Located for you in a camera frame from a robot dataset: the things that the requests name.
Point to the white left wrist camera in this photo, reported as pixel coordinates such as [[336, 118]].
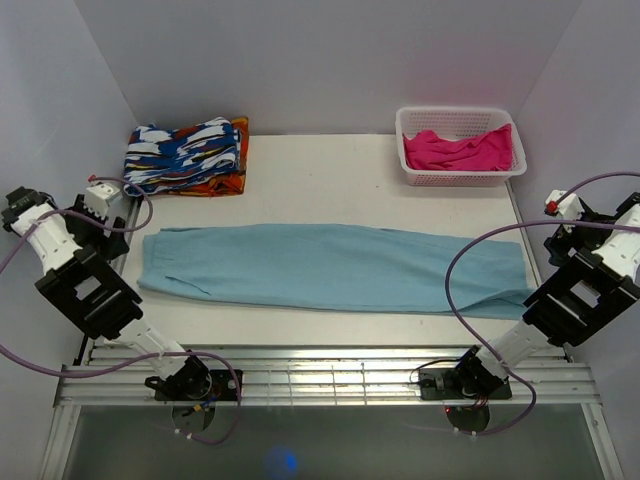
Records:
[[101, 195]]

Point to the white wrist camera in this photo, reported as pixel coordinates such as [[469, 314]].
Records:
[[101, 195], [561, 205]]

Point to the light blue trousers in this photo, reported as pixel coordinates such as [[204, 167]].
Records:
[[335, 267]]

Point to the pink trousers in basket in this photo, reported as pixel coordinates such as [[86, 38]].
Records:
[[488, 152]]

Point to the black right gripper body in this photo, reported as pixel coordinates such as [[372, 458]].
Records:
[[561, 241]]

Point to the aluminium table edge rail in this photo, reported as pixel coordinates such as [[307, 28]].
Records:
[[283, 377]]

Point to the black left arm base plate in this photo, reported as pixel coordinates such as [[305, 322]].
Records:
[[216, 384]]

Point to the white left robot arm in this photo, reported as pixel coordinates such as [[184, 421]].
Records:
[[76, 248]]

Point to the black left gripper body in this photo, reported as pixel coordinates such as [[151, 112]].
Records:
[[86, 233]]

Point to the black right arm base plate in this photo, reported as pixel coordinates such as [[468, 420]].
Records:
[[440, 387]]

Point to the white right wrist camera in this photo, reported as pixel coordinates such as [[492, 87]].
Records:
[[561, 205]]

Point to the blue white patterned folded trousers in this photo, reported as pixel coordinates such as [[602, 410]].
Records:
[[186, 160]]

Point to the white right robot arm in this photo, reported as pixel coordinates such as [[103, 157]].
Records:
[[596, 258]]

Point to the white plastic basket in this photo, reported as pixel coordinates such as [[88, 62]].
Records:
[[456, 123]]

